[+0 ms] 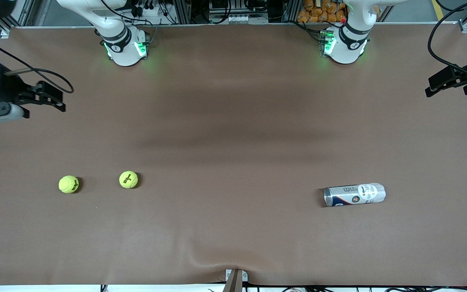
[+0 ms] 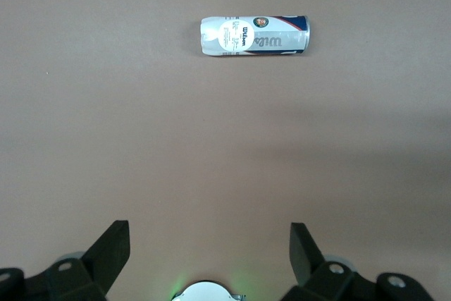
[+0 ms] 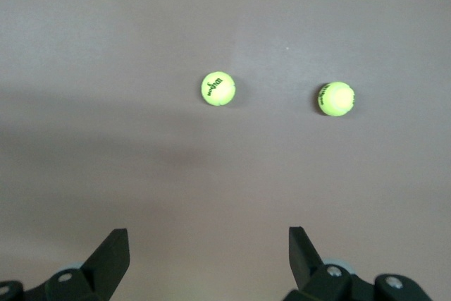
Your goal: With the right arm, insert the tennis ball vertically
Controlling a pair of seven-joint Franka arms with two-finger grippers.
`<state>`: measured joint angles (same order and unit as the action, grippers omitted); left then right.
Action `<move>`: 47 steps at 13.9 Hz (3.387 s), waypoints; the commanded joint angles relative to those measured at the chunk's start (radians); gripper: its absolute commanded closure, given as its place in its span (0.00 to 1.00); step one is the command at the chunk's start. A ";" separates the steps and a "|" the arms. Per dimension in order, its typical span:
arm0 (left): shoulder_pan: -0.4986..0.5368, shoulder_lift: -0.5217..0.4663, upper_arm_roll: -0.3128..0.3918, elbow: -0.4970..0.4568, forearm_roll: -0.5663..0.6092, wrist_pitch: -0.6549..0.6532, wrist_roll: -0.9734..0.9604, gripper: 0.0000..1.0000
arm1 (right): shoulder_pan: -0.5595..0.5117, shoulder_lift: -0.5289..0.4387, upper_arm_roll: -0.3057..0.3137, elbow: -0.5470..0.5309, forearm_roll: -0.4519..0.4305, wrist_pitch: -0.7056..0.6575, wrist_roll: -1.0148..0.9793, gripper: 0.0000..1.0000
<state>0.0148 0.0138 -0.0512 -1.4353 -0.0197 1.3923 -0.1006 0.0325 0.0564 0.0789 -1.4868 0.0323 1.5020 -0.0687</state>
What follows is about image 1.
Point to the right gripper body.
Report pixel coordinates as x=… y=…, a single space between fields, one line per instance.
x=7 y=90

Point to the yellow Wilson tennis ball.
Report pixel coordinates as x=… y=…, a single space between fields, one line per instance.
x=68 y=184
x=128 y=179

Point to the clear Wilson tennis ball can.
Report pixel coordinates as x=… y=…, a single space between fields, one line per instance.
x=355 y=194

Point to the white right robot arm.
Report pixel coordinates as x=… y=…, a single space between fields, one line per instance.
x=122 y=52

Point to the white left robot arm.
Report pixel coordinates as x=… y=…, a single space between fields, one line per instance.
x=347 y=50

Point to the white power strip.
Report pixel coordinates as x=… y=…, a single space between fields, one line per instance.
x=152 y=12

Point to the orange packaged goods pile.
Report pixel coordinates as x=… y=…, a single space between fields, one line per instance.
x=322 y=12

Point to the brown table mat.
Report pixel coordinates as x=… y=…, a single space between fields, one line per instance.
x=233 y=101

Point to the aluminium equipment rack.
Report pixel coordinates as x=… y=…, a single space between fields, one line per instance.
x=237 y=16

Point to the metal table edge clamp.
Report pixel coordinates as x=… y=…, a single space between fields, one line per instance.
x=235 y=282

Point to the metal corner bracket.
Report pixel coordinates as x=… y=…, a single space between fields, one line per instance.
x=5 y=33
x=466 y=26

